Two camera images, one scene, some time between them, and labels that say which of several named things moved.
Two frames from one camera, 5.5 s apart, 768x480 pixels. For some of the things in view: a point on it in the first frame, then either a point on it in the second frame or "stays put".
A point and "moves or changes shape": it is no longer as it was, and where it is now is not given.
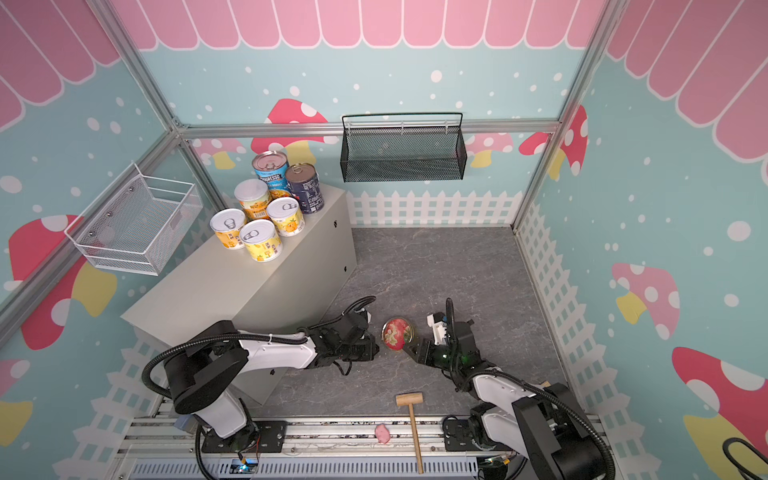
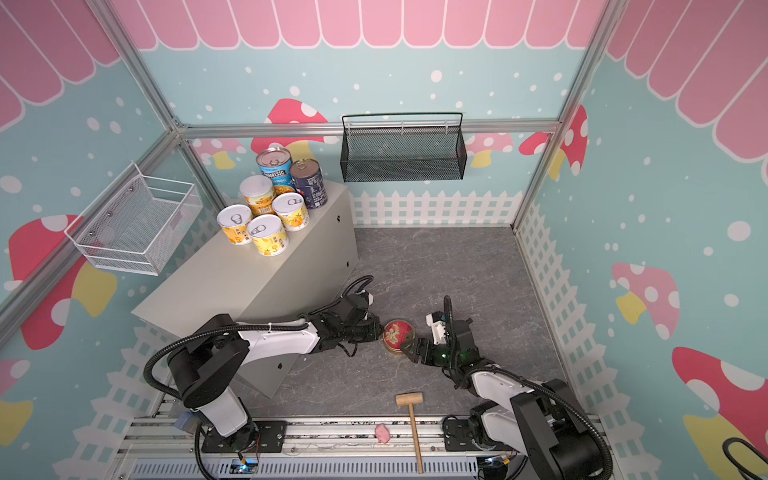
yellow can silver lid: (227, 223) moves or changes shape
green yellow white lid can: (253, 196) moves or changes shape
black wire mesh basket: (403, 147) stays put
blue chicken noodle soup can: (272, 167) stays put
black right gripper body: (428, 351) stays put
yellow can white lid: (261, 239) moves or changes shape
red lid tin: (397, 333) stays put
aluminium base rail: (345, 448) stays put
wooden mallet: (409, 399) stays put
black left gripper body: (363, 350) → (364, 332)
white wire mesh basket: (135, 225) stays put
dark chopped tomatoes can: (305, 182) stays put
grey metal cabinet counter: (313, 279) stays put
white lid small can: (285, 213) moves or changes shape
